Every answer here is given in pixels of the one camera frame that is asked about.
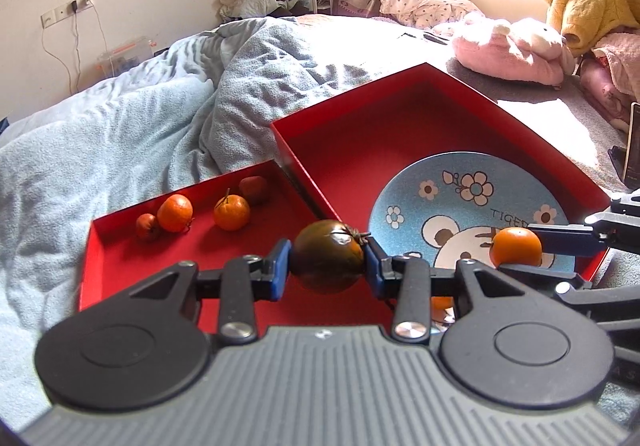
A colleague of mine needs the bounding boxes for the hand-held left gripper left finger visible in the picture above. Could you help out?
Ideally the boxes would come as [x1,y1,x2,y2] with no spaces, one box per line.
[129,240,292,346]

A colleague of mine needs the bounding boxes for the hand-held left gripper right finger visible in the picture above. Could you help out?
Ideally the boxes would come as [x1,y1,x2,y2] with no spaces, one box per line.
[363,236,526,343]

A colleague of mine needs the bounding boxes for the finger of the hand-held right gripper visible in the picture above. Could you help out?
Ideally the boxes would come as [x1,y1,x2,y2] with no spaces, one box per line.
[499,262,640,327]
[527,223,608,257]

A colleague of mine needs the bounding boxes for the dark green-brown tomato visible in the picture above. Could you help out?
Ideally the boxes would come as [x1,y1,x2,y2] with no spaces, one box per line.
[290,220,372,296]

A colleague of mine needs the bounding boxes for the blue bear print plate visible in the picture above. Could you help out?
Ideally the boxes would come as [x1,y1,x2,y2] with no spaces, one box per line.
[369,152,576,327]

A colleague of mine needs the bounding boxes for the shallow red box lid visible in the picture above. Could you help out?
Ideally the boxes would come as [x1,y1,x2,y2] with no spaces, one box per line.
[79,160,346,313]

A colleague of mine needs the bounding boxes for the deep red box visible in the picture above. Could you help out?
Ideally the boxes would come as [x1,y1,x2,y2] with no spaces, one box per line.
[270,62,613,327]

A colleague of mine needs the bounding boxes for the orange mandarin with stem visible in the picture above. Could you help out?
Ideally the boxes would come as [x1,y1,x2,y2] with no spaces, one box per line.
[214,189,251,232]

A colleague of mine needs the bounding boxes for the dark flat device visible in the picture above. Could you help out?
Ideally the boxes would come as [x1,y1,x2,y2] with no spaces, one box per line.
[607,102,640,188]

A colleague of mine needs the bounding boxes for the small red fruit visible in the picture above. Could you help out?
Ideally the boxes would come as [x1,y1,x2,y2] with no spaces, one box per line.
[136,213,161,241]
[239,176,271,206]

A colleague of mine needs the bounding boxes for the pink towel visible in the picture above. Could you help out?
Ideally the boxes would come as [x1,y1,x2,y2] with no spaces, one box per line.
[579,23,640,133]

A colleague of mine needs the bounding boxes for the pink plush toy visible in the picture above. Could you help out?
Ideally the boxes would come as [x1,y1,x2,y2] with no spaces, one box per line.
[452,11,577,88]

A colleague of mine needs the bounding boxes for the blue-grey blanket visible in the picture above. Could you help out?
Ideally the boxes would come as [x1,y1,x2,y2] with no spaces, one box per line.
[0,16,451,429]

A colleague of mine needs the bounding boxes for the clear plastic storage box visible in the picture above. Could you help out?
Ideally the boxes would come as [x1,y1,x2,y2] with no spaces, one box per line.
[95,36,158,78]

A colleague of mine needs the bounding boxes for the polka dot quilt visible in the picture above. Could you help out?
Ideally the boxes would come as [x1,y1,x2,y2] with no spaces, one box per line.
[380,0,487,30]

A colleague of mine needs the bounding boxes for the thin charger cable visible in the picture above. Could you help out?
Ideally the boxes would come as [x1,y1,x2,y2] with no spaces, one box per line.
[42,1,85,93]

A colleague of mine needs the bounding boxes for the white wall outlet strip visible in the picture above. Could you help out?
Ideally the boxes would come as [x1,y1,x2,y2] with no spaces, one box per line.
[41,0,96,28]

